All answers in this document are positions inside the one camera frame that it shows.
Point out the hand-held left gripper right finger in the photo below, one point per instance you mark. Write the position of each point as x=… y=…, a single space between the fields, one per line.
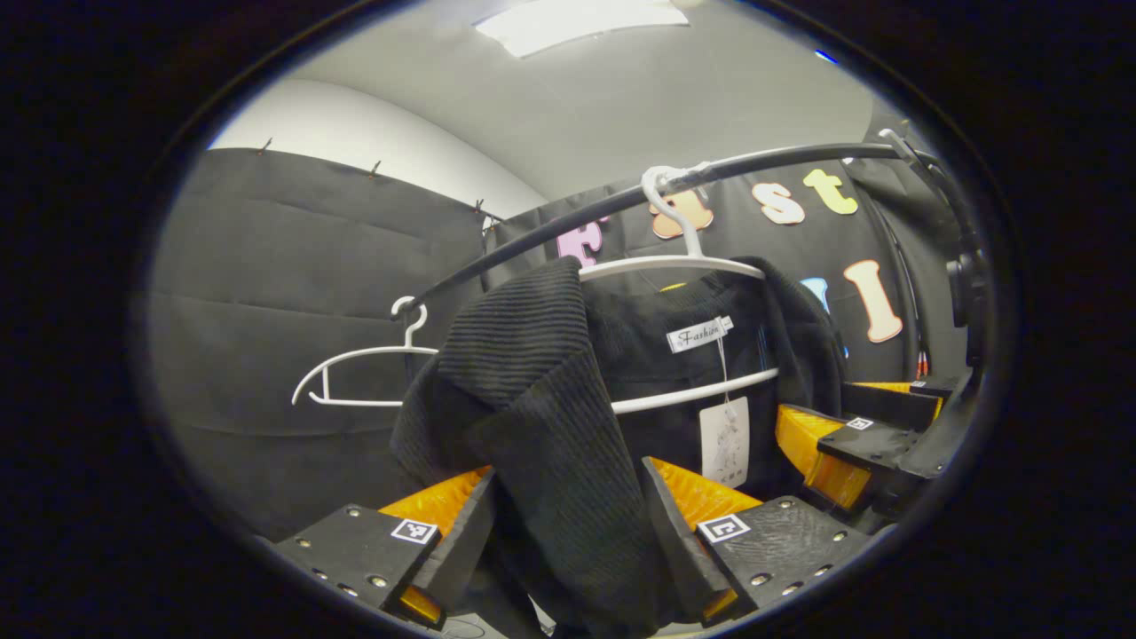
x=683 y=541

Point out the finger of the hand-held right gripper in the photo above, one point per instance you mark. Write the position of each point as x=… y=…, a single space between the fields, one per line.
x=887 y=404
x=865 y=444

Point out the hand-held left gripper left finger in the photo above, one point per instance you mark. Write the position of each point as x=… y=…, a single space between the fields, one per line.
x=457 y=550

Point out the black knit cardigan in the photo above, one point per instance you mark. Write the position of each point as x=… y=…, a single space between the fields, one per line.
x=550 y=426

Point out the white clothes hanger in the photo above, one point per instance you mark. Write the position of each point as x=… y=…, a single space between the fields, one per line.
x=674 y=264
x=410 y=339

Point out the black metal clothes rack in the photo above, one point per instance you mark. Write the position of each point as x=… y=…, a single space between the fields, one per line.
x=532 y=242

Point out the black backdrop cloth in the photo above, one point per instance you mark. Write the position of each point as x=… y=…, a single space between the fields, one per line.
x=266 y=266

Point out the large ceiling light panel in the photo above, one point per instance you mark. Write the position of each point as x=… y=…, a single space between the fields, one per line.
x=577 y=22

